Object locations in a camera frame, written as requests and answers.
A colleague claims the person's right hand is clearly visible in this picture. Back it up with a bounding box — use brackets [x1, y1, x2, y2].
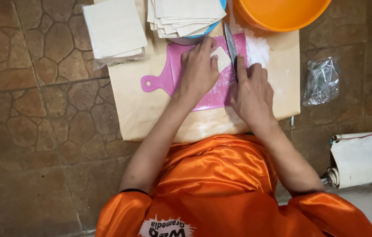
[230, 55, 275, 130]

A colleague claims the person's left hand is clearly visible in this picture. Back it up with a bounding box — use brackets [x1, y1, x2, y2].
[174, 36, 221, 101]

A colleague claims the pale square dough wrapper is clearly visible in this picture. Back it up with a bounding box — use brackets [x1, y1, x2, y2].
[210, 46, 232, 73]

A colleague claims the steel kitchen knife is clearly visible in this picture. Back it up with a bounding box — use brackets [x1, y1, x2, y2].
[224, 23, 240, 83]

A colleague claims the pink plastic cutting board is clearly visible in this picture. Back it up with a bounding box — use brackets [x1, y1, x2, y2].
[140, 33, 250, 112]

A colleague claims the blue plastic bowl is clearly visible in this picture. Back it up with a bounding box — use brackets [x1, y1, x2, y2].
[168, 0, 227, 46]

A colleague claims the heap of white flour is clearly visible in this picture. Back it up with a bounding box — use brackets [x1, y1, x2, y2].
[243, 29, 271, 69]

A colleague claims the stack of cut dough wrappers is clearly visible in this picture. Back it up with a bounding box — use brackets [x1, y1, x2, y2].
[147, 0, 227, 39]

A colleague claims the crumpled clear plastic bag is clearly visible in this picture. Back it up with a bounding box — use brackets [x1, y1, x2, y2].
[301, 56, 341, 107]

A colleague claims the orange plastic basin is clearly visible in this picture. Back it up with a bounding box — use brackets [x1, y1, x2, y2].
[233, 0, 332, 33]

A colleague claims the plastic-wrapped pack of dough wrappers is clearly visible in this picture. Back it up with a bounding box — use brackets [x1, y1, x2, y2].
[82, 0, 149, 70]

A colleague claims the person's orange satin shirt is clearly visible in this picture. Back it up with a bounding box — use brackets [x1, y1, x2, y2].
[95, 133, 372, 237]

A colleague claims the rolled white banner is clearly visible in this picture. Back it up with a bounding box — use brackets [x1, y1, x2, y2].
[320, 129, 372, 190]

